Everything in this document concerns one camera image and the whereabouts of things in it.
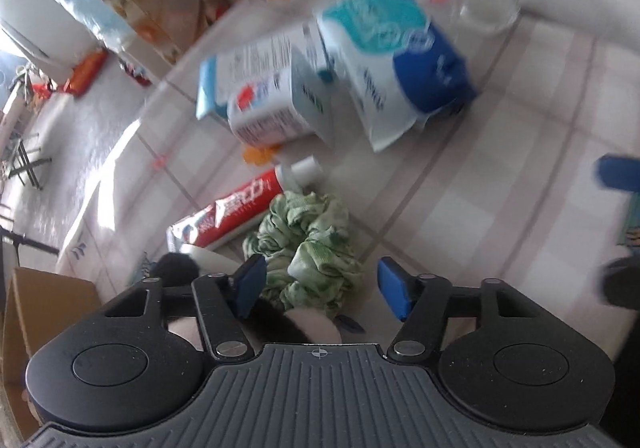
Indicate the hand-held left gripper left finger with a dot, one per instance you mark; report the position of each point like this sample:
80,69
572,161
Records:
250,288

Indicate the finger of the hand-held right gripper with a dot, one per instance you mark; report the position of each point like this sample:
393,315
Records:
617,172
622,283

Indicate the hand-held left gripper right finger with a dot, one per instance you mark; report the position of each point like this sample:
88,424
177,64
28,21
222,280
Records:
392,290

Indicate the green scrunchie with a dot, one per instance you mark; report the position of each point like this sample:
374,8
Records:
310,248

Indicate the black-haired plush doll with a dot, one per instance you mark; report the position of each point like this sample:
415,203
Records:
175,268

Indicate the brown cardboard box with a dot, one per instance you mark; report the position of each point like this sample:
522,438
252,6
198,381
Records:
40,308

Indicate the red toothpaste tube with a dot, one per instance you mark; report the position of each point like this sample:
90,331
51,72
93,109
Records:
225,215

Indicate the white blue carton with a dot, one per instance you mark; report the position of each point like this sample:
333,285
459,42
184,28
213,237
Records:
270,108

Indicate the teal flat box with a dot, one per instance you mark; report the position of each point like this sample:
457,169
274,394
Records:
210,88

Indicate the blue white tissue pack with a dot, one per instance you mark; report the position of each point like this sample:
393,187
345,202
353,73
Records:
400,58

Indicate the black folding stool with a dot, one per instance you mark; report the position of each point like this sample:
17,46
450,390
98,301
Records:
25,160

